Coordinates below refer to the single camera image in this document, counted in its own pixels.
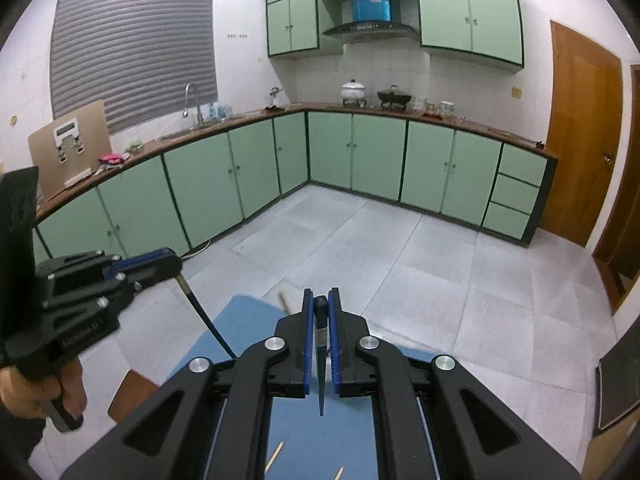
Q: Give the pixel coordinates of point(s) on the range hood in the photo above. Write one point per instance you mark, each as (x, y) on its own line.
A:
(370, 27)

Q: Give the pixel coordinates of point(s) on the metal faucet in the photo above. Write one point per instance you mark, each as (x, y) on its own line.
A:
(189, 92)

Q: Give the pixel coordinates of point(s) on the dark blue chopstick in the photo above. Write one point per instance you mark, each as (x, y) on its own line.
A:
(320, 360)
(210, 322)

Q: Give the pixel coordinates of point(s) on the green base cabinets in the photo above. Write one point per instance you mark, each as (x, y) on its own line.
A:
(380, 155)

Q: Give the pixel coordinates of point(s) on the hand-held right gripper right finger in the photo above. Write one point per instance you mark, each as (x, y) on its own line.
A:
(334, 340)

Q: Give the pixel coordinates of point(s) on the glass jar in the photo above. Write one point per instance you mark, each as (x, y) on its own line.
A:
(420, 105)

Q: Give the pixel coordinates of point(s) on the green upper cabinets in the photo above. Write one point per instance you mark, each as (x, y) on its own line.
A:
(450, 10)

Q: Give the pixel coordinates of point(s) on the blue tablecloth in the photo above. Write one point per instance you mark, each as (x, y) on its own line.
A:
(240, 320)

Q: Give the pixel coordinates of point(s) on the wooden door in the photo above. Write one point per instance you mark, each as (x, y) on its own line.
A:
(580, 135)
(627, 210)

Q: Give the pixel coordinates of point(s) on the translucent bottle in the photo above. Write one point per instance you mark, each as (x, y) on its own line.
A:
(220, 111)

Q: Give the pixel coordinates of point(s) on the black wok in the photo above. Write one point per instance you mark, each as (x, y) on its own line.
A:
(394, 96)

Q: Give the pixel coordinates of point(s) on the metal kettle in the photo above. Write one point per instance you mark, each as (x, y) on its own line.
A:
(274, 97)

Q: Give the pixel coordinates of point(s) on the white water purifier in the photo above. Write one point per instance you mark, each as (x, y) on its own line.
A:
(67, 132)

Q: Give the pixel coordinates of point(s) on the white pot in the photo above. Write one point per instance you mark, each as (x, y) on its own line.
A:
(355, 92)

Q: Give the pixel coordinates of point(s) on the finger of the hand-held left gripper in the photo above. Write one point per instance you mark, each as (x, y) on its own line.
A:
(150, 262)
(100, 300)

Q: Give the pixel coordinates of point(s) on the person's left hand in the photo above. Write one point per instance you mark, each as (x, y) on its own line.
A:
(25, 390)

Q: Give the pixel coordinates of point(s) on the grey window blind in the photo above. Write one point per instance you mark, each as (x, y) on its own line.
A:
(135, 50)

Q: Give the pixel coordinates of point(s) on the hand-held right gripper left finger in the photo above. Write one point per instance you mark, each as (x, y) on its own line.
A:
(309, 340)

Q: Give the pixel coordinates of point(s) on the black glass cabinet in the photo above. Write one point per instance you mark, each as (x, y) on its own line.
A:
(620, 385)

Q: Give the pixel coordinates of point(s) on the red cloth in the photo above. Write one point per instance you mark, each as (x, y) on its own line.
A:
(111, 160)

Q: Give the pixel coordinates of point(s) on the brown kitchen countertop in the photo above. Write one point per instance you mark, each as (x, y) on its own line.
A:
(500, 133)

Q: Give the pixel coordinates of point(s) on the cardboard panel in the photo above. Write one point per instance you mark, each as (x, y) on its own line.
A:
(42, 170)

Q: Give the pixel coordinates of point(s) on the cardboard box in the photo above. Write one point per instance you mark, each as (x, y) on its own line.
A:
(617, 455)

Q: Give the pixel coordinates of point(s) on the brown wooden stool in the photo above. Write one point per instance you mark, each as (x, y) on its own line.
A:
(132, 392)

